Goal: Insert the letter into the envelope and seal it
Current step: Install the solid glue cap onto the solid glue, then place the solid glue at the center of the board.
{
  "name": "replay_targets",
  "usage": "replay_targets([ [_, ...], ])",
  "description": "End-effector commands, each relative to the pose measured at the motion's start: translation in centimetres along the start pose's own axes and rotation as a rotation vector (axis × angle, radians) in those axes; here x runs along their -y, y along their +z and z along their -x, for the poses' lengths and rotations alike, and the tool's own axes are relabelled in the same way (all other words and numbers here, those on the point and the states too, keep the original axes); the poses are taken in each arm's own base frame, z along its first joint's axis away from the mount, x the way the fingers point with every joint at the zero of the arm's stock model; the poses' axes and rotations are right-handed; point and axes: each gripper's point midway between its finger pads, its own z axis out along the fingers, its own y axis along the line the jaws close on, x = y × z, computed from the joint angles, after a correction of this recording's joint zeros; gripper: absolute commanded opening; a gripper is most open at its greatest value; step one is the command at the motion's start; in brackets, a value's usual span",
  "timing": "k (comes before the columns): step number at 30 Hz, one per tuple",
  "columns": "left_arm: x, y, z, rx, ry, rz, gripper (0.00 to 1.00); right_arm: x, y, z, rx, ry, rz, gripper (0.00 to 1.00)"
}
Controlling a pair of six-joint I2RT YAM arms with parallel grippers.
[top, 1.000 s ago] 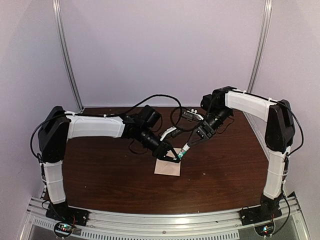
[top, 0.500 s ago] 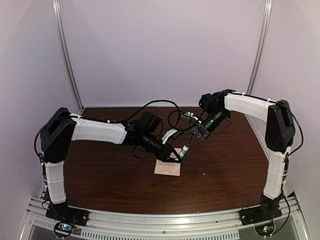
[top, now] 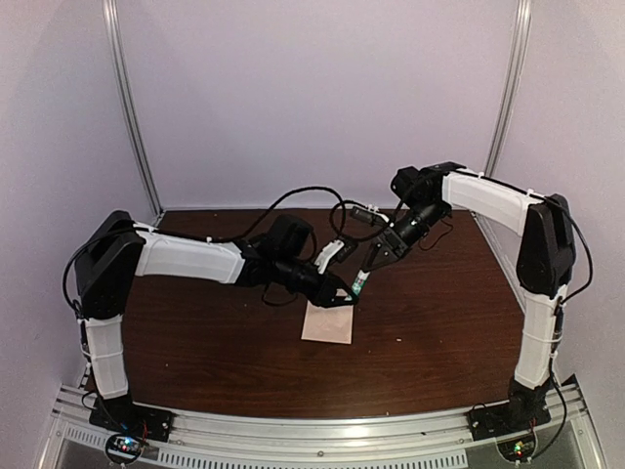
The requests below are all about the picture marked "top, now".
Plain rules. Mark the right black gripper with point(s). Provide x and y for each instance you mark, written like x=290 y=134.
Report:
x=395 y=248

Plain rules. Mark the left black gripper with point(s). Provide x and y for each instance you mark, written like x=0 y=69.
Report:
x=325 y=294

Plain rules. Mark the green white glue stick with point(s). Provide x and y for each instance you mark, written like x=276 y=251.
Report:
x=359 y=282

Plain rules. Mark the beige envelope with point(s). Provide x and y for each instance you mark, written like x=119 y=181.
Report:
x=328 y=325

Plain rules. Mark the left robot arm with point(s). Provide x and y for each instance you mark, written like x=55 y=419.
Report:
x=122 y=255

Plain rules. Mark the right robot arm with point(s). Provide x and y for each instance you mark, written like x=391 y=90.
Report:
x=545 y=261

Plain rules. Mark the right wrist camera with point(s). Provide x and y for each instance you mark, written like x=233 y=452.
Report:
x=370 y=217

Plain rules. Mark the aluminium front rail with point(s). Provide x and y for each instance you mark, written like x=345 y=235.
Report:
x=440 y=439

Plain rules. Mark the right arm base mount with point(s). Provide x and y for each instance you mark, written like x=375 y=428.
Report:
x=519 y=413

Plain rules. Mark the right aluminium frame post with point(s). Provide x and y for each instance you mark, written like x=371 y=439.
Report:
x=517 y=57

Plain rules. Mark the aluminium frame post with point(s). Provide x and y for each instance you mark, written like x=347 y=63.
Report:
x=517 y=57
x=127 y=103

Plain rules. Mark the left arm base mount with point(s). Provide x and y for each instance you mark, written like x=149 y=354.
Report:
x=122 y=415

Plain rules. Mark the left aluminium frame post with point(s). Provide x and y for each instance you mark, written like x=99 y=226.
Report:
x=127 y=103

